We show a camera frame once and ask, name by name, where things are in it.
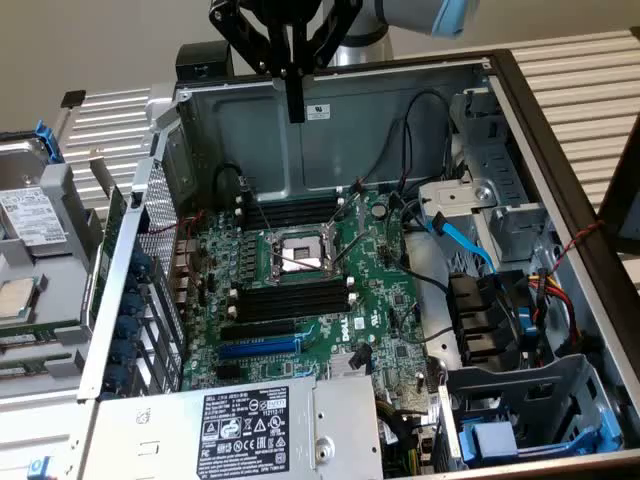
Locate blue disk caddy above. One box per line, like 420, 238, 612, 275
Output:
457, 407, 624, 469

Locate silver hard disk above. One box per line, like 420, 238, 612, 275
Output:
0, 137, 71, 259

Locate green motherboard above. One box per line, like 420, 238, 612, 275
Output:
172, 187, 441, 451

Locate green graphics card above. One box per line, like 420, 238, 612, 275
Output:
79, 147, 129, 346

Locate blue expansion slot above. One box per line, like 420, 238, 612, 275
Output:
217, 335, 302, 360

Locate silver power supply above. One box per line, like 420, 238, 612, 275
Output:
64, 374, 386, 480

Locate blue SATA wire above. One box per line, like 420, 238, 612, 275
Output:
428, 210, 499, 275

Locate silver disk bay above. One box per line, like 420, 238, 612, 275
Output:
417, 87, 556, 264

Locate RAM slot white latches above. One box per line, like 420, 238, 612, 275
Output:
227, 298, 359, 324
234, 205, 344, 225
227, 279, 357, 306
234, 192, 346, 211

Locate RAM slot black latches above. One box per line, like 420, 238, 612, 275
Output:
235, 277, 351, 297
242, 200, 341, 217

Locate silver CPU chip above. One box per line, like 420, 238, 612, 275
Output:
0, 276, 37, 322

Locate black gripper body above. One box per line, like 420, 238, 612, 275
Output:
227, 0, 359, 21

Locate dark brown panel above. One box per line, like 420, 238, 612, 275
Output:
596, 112, 640, 257

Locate red yellow power wires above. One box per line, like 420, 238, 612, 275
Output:
527, 267, 589, 354

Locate red black twisted wire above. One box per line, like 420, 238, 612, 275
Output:
547, 219, 607, 275
147, 208, 207, 236

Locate RAM memory stick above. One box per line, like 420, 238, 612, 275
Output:
233, 293, 352, 315

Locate blue card retention clip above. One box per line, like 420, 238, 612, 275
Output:
109, 338, 137, 365
130, 249, 154, 277
102, 363, 131, 391
119, 291, 147, 317
114, 314, 142, 340

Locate grey metal PC case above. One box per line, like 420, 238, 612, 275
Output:
74, 47, 640, 480

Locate black fan shroud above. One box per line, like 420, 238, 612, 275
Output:
446, 269, 539, 374

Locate grey parts rack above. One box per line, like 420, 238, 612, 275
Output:
0, 127, 109, 401

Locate blue caddy handle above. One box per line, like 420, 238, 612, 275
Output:
33, 118, 65, 166

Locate silver finned heatsink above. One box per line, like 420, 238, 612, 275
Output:
327, 349, 374, 382

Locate thin black wire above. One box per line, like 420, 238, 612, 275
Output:
402, 88, 455, 196

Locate thin wire locking lever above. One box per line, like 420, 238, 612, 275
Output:
269, 252, 329, 276
239, 177, 276, 236

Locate green RAM stick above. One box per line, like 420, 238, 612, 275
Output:
0, 319, 86, 347
0, 357, 79, 377

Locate black wire plug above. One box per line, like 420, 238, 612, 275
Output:
348, 343, 372, 372

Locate long black expansion slot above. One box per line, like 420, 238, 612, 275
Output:
219, 319, 297, 342

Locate black box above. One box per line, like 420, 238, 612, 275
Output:
174, 42, 237, 82

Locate yellow black braided cable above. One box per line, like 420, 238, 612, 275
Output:
375, 397, 409, 426

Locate CPU socket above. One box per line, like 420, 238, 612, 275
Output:
257, 227, 346, 286

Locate grey disk bay cage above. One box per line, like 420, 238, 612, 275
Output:
439, 352, 629, 474

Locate thick black wire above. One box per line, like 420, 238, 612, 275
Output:
387, 192, 451, 296

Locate small blue clip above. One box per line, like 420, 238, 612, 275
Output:
25, 453, 55, 480

